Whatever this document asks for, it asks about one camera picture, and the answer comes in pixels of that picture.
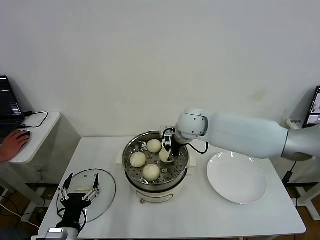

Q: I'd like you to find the white steamed baozi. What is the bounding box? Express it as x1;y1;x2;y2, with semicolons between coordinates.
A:
146;138;163;154
159;147;174;164
142;163;161;183
130;151;147;168

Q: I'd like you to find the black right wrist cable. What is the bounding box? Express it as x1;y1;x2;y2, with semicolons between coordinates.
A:
187;141;210;155

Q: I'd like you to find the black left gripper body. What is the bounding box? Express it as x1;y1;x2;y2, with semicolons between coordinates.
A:
59;192;93;227

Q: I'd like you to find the glass pot lid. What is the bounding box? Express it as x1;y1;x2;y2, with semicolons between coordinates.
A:
56;168;117;224

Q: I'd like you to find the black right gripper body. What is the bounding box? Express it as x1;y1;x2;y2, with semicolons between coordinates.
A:
170;139;183;158

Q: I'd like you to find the black laptop cable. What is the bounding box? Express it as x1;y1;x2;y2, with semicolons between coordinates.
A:
20;110;50;130

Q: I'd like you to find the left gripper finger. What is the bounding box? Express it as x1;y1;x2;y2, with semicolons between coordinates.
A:
57;172;74;202
81;173;101;202

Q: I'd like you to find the black cable with adapter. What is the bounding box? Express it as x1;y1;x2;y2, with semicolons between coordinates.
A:
281;159;298;185

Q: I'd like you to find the black open laptop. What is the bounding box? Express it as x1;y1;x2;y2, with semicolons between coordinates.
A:
302;85;320;130
0;75;27;145

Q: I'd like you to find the cream electric cooker pot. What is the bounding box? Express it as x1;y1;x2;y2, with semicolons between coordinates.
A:
115;148;198;205

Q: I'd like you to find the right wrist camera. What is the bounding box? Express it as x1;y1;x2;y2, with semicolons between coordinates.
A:
159;125;176;151

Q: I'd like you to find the person's bare hand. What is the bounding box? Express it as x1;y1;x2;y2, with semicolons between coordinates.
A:
1;129;32;161

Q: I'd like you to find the stainless steel steamer basket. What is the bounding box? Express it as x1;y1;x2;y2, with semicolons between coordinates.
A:
122;130;190;188

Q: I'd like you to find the white round plate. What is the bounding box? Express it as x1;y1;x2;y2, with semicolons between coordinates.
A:
206;151;268;205

